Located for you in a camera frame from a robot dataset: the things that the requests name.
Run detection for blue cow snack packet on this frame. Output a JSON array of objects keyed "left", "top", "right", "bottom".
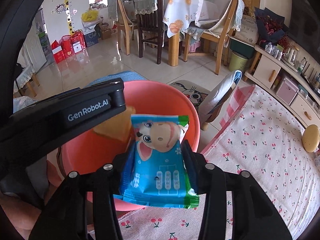
[{"left": 115, "top": 114, "right": 200, "bottom": 209}]

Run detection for tan square packet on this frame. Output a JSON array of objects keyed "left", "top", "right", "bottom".
[{"left": 93, "top": 106, "right": 136, "bottom": 142}]

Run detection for person left hand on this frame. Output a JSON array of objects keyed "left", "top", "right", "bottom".
[{"left": 1, "top": 161, "right": 62, "bottom": 239}]

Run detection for pink plastic basin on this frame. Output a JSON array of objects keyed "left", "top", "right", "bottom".
[{"left": 62, "top": 80, "right": 200, "bottom": 211}]

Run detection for cat pattern stool cushion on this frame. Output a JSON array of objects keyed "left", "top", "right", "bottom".
[{"left": 170, "top": 80, "right": 210, "bottom": 107}]

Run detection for cherry print tablecloth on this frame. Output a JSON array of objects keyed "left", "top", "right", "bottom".
[{"left": 119, "top": 85, "right": 319, "bottom": 239}]

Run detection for blue round stool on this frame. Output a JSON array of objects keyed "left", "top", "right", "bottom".
[{"left": 85, "top": 70, "right": 146, "bottom": 88}]

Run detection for red gift bags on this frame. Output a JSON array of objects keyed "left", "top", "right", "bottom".
[{"left": 51, "top": 30, "right": 86, "bottom": 63}]

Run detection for green waste bin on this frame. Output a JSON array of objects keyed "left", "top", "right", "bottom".
[{"left": 228, "top": 51, "right": 248, "bottom": 72}]

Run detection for pink storage box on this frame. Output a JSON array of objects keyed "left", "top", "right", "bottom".
[{"left": 276, "top": 76, "right": 298, "bottom": 105}]

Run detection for yellow pear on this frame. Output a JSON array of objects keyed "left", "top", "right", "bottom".
[{"left": 302, "top": 124, "right": 319, "bottom": 153}]

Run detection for cream tv cabinet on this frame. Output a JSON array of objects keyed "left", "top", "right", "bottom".
[{"left": 244, "top": 46, "right": 319, "bottom": 127}]

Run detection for wooden dining chair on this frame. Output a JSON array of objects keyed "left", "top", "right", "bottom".
[{"left": 183, "top": 0, "right": 245, "bottom": 75}]

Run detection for dark wooden chair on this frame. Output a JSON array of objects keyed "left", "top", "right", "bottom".
[{"left": 136, "top": 0, "right": 164, "bottom": 64}]

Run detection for light wooden chair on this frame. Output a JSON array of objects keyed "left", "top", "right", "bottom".
[{"left": 115, "top": 0, "right": 138, "bottom": 55}]

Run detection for electric kettle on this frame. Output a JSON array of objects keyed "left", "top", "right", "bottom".
[{"left": 281, "top": 46, "right": 299, "bottom": 66}]

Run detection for orange print dining tablecloth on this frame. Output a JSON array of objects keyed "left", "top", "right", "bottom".
[{"left": 162, "top": 0, "right": 216, "bottom": 40}]

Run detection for dark wrapped flower bouquet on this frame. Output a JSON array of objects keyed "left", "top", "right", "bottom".
[{"left": 254, "top": 8, "right": 288, "bottom": 49}]

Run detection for black flat television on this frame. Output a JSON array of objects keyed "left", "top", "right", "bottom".
[{"left": 288, "top": 0, "right": 319, "bottom": 63}]

